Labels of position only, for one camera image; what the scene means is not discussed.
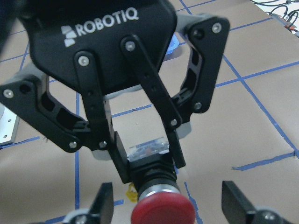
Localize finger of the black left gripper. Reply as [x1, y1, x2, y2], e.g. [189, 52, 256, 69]
[0, 51, 131, 183]
[120, 14, 230, 168]

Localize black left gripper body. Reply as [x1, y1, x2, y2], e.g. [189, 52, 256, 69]
[18, 0, 177, 94]

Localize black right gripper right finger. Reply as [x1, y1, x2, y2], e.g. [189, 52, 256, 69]
[221, 181, 256, 224]

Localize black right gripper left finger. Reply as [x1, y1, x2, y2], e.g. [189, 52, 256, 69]
[87, 182, 114, 224]

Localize red emergency stop button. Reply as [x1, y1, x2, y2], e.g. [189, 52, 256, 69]
[127, 137, 196, 224]

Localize blue plastic tray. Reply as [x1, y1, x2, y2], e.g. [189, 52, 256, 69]
[166, 34, 179, 55]

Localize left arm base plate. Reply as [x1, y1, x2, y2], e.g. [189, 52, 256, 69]
[0, 104, 20, 146]

